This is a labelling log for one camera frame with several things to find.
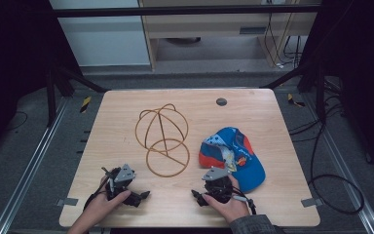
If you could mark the yellow black hazard tape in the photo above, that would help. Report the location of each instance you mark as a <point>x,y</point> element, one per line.
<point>85,104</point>
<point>293,100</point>

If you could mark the white cabinet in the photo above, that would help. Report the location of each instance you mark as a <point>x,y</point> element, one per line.
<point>104,42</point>

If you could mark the grey tape strip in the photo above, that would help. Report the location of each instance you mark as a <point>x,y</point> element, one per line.
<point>67,202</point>
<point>311,202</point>

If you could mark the person's left hand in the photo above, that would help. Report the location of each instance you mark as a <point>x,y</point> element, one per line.
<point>100,206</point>

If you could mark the person's right hand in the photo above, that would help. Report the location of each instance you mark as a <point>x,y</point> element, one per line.
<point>230,208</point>

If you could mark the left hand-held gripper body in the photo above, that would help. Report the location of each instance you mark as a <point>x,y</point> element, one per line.
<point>120,182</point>

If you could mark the black metal stand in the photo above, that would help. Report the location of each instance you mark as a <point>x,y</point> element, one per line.
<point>65,84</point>
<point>308,81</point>

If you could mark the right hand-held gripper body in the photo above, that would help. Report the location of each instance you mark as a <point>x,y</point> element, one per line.
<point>219,187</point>

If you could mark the black curtain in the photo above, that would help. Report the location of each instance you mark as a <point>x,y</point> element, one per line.
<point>9,65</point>
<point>363,65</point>

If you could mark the blue and red cap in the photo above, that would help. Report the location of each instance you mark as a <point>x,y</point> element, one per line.
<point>243,156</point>

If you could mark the black metal crossbar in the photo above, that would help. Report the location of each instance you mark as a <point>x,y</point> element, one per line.
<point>175,10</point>

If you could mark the light wooden desk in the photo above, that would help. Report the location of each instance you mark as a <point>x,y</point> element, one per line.
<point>207,26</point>

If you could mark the aluminium floor rail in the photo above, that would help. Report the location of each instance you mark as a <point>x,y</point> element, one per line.
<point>29,162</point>
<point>347,169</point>

